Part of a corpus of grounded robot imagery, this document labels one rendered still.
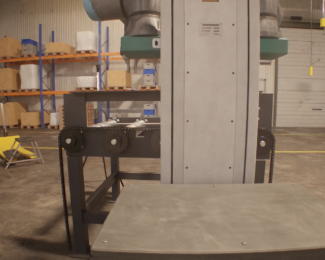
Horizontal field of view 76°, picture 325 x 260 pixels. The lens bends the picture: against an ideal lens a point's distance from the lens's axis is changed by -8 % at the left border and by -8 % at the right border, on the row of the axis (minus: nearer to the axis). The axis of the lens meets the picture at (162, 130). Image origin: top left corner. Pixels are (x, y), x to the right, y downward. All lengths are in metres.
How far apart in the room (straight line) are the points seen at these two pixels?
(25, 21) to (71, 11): 2.54
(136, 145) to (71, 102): 0.51
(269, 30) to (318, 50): 11.44
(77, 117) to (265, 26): 1.19
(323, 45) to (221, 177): 11.92
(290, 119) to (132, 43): 10.91
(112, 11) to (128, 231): 0.83
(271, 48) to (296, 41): 11.04
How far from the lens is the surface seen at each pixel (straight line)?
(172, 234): 0.48
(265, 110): 1.50
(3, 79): 12.03
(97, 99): 1.52
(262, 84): 11.04
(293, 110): 11.62
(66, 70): 11.87
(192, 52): 0.80
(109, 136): 1.43
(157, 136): 1.37
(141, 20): 0.94
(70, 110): 1.57
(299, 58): 11.88
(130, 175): 2.51
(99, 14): 1.06
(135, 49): 0.91
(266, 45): 0.98
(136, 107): 10.62
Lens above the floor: 1.10
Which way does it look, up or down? 7 degrees down
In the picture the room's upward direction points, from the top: straight up
